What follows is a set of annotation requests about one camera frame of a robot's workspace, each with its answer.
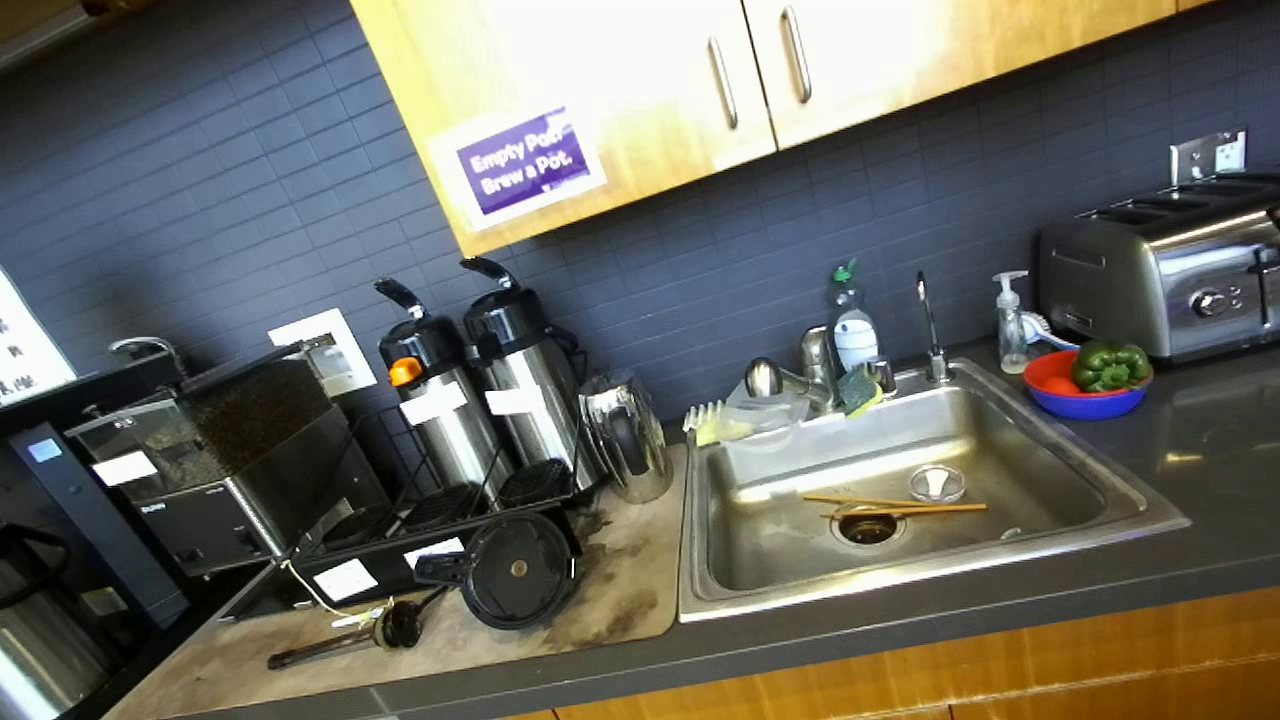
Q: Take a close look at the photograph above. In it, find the black round lid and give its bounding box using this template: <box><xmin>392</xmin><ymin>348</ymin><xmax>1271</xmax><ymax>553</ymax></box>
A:
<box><xmin>454</xmin><ymin>507</ymin><xmax>588</xmax><ymax>630</ymax></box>

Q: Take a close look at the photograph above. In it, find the silver wall outlet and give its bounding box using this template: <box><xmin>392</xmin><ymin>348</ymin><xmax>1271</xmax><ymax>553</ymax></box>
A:
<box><xmin>1166</xmin><ymin>126</ymin><xmax>1253</xmax><ymax>190</ymax></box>

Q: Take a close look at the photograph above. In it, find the white wall panel with marks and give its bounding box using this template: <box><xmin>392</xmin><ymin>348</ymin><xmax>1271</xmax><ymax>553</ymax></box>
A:
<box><xmin>0</xmin><ymin>268</ymin><xmax>80</xmax><ymax>407</ymax></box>

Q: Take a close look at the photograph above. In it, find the steel coffee pot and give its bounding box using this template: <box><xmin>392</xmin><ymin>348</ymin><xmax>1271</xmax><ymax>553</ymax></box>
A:
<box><xmin>0</xmin><ymin>524</ymin><xmax>125</xmax><ymax>720</ymax></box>

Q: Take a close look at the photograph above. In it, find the black coffee brewer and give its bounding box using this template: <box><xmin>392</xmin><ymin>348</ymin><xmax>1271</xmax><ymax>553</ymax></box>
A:
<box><xmin>0</xmin><ymin>338</ymin><xmax>405</xmax><ymax>630</ymax></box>

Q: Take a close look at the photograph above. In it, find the green yellow sponge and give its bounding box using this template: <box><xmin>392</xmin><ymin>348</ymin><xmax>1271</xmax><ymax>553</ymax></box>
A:
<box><xmin>835</xmin><ymin>361</ymin><xmax>897</xmax><ymax>419</ymax></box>

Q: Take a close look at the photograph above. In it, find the beige counter mat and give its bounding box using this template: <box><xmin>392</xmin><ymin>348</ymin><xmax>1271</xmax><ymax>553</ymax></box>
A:
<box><xmin>103</xmin><ymin>443</ymin><xmax>692</xmax><ymax>720</ymax></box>

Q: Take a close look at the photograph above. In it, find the black brush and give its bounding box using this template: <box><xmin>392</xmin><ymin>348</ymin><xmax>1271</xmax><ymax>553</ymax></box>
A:
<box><xmin>264</xmin><ymin>585</ymin><xmax>450</xmax><ymax>673</ymax></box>

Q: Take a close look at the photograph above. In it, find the steel airpot with white label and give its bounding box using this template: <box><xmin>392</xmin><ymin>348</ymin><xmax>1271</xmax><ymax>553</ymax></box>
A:
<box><xmin>454</xmin><ymin>252</ymin><xmax>601</xmax><ymax>491</ymax></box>

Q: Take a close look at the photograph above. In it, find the wooden lower cabinet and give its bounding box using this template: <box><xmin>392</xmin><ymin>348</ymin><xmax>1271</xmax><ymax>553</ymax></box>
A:
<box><xmin>504</xmin><ymin>585</ymin><xmax>1280</xmax><ymax>720</ymax></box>

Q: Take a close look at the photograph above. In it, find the metal cabinet handle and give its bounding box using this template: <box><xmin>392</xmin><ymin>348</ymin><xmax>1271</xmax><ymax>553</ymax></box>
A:
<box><xmin>702</xmin><ymin>33</ymin><xmax>744</xmax><ymax>136</ymax></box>
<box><xmin>776</xmin><ymin>4</ymin><xmax>816</xmax><ymax>108</ymax></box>

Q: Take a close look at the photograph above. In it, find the steel airpot with orange tag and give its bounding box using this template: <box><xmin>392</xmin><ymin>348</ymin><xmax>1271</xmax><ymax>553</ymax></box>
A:
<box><xmin>371</xmin><ymin>276</ymin><xmax>511</xmax><ymax>498</ymax></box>

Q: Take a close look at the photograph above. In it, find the clear pump soap bottle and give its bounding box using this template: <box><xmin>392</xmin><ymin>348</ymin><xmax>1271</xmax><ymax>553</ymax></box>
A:
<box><xmin>986</xmin><ymin>268</ymin><xmax>1041</xmax><ymax>379</ymax></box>

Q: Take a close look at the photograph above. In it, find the black airpot rack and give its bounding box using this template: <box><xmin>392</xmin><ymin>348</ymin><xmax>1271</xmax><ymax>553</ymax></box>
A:
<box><xmin>273</xmin><ymin>452</ymin><xmax>608</xmax><ymax>611</ymax></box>

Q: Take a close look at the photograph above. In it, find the stainless steel sink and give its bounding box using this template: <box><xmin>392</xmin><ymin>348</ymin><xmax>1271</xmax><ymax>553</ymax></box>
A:
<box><xmin>675</xmin><ymin>356</ymin><xmax>1190</xmax><ymax>629</ymax></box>

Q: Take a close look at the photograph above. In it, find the blue bowl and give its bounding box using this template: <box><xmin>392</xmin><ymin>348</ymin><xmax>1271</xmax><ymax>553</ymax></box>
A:
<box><xmin>1021</xmin><ymin>348</ymin><xmax>1157</xmax><ymax>422</ymax></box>

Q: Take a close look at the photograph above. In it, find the purple white sign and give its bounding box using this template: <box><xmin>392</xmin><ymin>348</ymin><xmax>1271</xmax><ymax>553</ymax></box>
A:
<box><xmin>433</xmin><ymin>99</ymin><xmax>611</xmax><ymax>231</ymax></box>

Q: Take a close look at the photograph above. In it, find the white wall plate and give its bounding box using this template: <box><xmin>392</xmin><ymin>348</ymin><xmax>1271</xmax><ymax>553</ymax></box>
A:
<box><xmin>264</xmin><ymin>303</ymin><xmax>378</xmax><ymax>401</ymax></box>

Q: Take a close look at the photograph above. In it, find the wooden cabinet door with sign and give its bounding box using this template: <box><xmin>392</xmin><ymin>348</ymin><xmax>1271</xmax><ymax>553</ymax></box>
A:
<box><xmin>347</xmin><ymin>0</ymin><xmax>781</xmax><ymax>261</ymax></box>

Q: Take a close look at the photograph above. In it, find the steel pitcher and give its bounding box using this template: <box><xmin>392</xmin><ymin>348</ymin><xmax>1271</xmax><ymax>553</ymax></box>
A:
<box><xmin>570</xmin><ymin>366</ymin><xmax>675</xmax><ymax>507</ymax></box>

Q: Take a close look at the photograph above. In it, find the green-capped dish soap bottle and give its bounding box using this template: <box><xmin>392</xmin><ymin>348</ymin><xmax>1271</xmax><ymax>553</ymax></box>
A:
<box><xmin>826</xmin><ymin>256</ymin><xmax>887</xmax><ymax>379</ymax></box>

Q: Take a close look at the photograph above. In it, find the yellow cloth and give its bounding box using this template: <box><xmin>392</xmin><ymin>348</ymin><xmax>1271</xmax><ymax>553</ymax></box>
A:
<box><xmin>679</xmin><ymin>395</ymin><xmax>758</xmax><ymax>452</ymax></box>

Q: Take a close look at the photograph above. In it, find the chrome sink faucet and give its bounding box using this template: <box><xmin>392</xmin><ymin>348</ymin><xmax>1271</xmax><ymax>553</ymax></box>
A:
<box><xmin>734</xmin><ymin>318</ymin><xmax>849</xmax><ymax>407</ymax></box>

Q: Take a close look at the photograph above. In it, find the thin chrome tap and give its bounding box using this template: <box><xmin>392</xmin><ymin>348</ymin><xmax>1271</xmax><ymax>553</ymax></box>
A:
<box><xmin>910</xmin><ymin>268</ymin><xmax>954</xmax><ymax>391</ymax></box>

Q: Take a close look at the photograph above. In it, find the stainless steel toaster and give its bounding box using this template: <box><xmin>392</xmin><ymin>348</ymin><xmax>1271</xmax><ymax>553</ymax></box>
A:
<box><xmin>1032</xmin><ymin>172</ymin><xmax>1280</xmax><ymax>366</ymax></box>

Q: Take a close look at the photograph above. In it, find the plain wooden cabinet door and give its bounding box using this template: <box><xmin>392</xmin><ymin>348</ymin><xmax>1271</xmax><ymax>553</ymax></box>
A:
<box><xmin>740</xmin><ymin>0</ymin><xmax>1190</xmax><ymax>153</ymax></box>

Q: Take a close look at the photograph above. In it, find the wooden stick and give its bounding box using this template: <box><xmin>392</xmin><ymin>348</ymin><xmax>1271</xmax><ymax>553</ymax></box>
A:
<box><xmin>797</xmin><ymin>487</ymin><xmax>993</xmax><ymax>521</ymax></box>

